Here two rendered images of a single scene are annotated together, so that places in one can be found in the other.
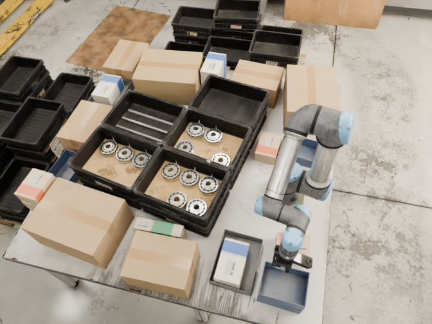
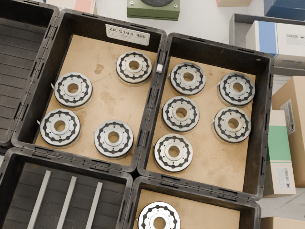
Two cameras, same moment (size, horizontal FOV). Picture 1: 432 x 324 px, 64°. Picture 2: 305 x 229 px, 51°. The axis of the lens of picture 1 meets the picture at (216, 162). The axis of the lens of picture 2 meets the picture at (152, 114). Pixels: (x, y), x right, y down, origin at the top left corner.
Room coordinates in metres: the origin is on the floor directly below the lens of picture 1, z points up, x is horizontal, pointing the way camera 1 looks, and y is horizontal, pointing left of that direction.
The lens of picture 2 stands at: (1.17, 0.40, 1.68)
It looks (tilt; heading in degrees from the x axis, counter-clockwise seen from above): 70 degrees down; 243
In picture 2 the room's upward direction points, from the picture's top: 12 degrees clockwise
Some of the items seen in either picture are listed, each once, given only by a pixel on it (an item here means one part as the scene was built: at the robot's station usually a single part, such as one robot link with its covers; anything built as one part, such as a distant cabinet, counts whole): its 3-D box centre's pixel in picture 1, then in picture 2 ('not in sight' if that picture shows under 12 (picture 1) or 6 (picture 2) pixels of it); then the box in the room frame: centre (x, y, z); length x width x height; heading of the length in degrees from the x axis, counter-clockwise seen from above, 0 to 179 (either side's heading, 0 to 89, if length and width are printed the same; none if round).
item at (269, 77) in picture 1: (256, 83); not in sight; (1.70, -0.31, 0.78); 0.30 x 0.22 x 0.16; 67
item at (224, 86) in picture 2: (196, 207); (237, 88); (0.78, 0.11, 0.86); 0.10 x 0.10 x 0.01
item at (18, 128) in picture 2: (207, 137); (95, 85); (1.17, 0.03, 0.92); 0.40 x 0.30 x 0.02; 62
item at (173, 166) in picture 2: (170, 170); (173, 151); (1.01, 0.24, 0.86); 0.10 x 0.10 x 0.01
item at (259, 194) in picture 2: (182, 181); (210, 111); (0.90, 0.18, 0.92); 0.40 x 0.30 x 0.02; 62
